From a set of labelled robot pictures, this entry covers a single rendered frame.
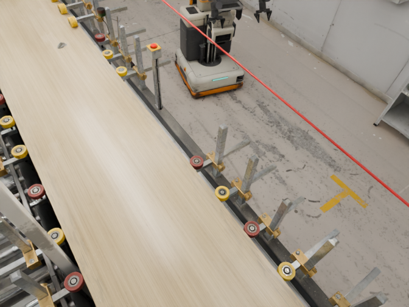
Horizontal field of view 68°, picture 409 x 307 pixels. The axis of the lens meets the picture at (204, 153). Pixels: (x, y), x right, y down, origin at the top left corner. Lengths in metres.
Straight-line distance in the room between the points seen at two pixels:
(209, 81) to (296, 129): 1.07
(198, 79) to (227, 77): 0.33
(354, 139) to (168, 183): 2.35
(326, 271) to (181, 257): 1.43
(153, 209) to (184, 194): 0.19
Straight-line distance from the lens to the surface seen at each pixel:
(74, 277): 1.55
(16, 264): 1.74
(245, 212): 1.84
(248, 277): 1.50
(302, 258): 1.66
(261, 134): 3.19
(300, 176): 2.98
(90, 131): 1.99
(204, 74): 3.36
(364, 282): 1.74
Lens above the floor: 2.32
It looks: 52 degrees down
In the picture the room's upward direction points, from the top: 5 degrees clockwise
